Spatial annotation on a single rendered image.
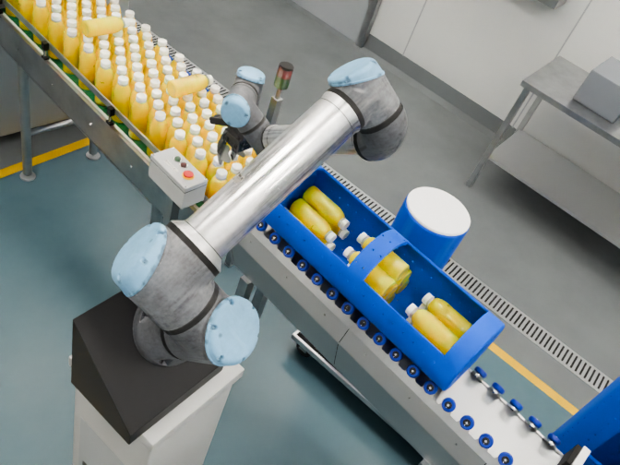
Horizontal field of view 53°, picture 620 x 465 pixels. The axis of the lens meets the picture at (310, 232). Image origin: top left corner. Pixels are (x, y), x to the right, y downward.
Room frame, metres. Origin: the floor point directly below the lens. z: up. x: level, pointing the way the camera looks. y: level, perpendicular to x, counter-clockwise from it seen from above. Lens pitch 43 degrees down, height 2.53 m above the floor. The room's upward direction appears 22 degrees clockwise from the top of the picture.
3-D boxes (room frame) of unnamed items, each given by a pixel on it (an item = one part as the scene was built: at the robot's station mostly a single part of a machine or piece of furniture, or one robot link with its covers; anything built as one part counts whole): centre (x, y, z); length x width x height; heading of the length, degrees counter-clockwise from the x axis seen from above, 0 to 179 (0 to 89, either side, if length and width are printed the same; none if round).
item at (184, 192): (1.61, 0.51, 1.05); 0.20 x 0.10 x 0.10; 61
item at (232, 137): (1.67, 0.35, 1.30); 0.09 x 0.08 x 0.12; 61
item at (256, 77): (1.67, 0.35, 1.47); 0.10 x 0.09 x 0.12; 5
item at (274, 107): (2.27, 0.35, 0.55); 0.04 x 0.04 x 1.10; 61
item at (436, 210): (2.04, -0.45, 1.03); 0.28 x 0.28 x 0.01
